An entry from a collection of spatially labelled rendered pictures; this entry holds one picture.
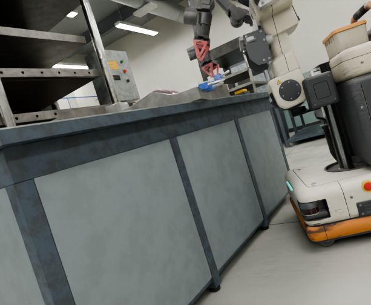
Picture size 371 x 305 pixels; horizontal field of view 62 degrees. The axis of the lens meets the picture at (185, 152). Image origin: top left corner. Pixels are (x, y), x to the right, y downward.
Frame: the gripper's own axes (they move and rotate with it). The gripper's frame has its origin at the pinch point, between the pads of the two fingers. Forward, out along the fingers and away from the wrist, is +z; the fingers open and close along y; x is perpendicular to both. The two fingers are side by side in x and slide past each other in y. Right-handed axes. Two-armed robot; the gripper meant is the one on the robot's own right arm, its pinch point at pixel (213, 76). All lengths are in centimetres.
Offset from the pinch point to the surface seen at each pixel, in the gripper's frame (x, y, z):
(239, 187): -5, 9, 65
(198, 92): 11.5, 43.6, 19.6
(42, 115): -77, 63, -9
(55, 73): -74, 50, -36
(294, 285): 21, 43, 105
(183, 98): 4, 46, 19
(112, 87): -69, 12, -28
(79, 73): -74, 32, -38
